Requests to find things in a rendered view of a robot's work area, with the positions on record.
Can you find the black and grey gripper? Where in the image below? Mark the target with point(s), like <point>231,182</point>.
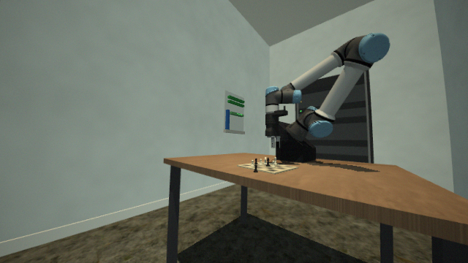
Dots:
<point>272,121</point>

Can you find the cream and black chessboard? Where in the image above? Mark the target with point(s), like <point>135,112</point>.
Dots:
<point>273,170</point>

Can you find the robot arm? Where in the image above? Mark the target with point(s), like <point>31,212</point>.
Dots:
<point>357,56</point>

